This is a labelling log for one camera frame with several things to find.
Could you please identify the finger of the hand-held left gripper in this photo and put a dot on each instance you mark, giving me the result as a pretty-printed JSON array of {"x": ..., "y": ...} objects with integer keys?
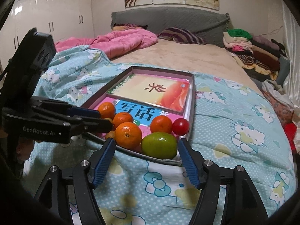
[
  {"x": 82, "y": 112},
  {"x": 98, "y": 125}
]

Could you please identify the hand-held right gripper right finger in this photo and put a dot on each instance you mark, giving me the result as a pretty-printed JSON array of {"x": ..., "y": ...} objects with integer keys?
[{"x": 188, "y": 161}]

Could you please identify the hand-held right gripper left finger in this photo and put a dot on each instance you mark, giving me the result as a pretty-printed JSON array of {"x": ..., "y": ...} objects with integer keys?
[{"x": 104, "y": 161}]

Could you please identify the small brown longan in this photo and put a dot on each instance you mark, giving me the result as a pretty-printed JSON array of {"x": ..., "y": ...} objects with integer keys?
[
  {"x": 108, "y": 120},
  {"x": 110, "y": 135}
]

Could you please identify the small orange mandarin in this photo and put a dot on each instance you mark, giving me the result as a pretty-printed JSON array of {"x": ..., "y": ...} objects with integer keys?
[{"x": 106, "y": 110}]

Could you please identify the large green jujube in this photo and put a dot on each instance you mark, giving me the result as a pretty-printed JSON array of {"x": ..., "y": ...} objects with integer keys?
[{"x": 159, "y": 145}]

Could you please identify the red cherry tomato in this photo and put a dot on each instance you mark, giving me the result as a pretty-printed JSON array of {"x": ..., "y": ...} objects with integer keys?
[{"x": 180, "y": 126}]

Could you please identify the shallow cardboard box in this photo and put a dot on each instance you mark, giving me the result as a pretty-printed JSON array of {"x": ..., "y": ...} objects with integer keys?
[{"x": 164, "y": 72}]

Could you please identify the cartoon cat print blanket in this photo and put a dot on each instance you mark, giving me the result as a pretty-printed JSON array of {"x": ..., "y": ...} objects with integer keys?
[{"x": 222, "y": 157}]

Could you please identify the pink book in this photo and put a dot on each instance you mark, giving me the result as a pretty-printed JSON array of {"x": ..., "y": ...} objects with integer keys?
[{"x": 143, "y": 112}]

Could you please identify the cream and orange book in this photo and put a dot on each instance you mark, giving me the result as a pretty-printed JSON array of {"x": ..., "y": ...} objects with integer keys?
[{"x": 131, "y": 89}]

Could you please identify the pink quilt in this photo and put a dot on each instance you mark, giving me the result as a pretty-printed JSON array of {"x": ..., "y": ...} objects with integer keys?
[{"x": 126, "y": 42}]

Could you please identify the tan pillow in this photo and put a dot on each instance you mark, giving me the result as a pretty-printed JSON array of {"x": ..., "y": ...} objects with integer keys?
[{"x": 121, "y": 27}]

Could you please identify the floral patterned cloth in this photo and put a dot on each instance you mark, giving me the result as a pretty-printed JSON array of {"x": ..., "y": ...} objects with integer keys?
[{"x": 279, "y": 112}]

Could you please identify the white wardrobe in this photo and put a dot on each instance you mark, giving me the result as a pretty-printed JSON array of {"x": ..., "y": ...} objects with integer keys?
[{"x": 58, "y": 11}]

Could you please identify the red cloth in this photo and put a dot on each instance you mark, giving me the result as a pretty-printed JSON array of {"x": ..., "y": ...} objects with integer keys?
[{"x": 290, "y": 136}]

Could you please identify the beige bed sheet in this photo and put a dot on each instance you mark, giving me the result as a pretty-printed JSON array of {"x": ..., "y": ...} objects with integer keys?
[{"x": 187, "y": 56}]

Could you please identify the white crumpled cloth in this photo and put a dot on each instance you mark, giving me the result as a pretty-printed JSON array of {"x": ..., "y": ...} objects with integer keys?
[{"x": 276, "y": 91}]

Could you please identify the striped pillow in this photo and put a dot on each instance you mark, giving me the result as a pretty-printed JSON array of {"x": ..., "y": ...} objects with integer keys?
[{"x": 182, "y": 35}]

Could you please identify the pile of folded clothes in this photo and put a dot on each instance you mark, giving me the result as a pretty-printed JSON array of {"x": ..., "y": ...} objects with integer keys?
[{"x": 255, "y": 54}]

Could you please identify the grey headboard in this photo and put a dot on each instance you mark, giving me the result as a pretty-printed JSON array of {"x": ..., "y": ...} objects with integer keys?
[{"x": 175, "y": 16}]

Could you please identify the grey blue cushion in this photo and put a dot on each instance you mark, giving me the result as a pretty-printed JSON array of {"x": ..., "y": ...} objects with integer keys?
[{"x": 284, "y": 65}]

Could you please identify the white satin curtain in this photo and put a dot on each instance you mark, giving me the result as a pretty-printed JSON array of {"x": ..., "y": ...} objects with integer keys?
[{"x": 293, "y": 63}]

